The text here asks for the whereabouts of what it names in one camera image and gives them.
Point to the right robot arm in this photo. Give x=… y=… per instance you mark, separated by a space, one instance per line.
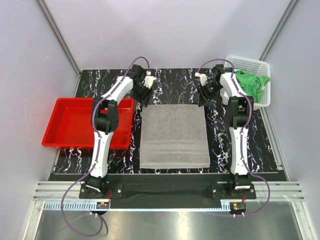
x=239 y=114

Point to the white plastic basket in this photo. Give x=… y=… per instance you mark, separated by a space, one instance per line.
x=258 y=68

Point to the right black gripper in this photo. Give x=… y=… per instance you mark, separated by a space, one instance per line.
x=203 y=96

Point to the right aluminium frame post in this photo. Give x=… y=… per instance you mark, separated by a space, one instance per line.
x=279 y=28

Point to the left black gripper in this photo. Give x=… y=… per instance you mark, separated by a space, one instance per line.
x=143 y=99

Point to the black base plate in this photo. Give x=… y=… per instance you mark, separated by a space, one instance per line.
x=169 y=191

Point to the green towel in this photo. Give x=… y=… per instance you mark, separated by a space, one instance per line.
x=251 y=84

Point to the left aluminium frame post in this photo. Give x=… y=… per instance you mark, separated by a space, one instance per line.
x=58 y=35

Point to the grey towel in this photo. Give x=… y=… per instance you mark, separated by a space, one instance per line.
x=174 y=136

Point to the aluminium frame post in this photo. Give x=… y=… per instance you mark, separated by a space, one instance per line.
x=58 y=35
x=279 y=28

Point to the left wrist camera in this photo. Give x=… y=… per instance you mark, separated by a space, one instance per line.
x=149 y=79

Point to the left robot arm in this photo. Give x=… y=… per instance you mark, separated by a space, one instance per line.
x=105 y=120

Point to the red plastic tray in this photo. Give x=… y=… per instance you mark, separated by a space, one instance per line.
x=70 y=124

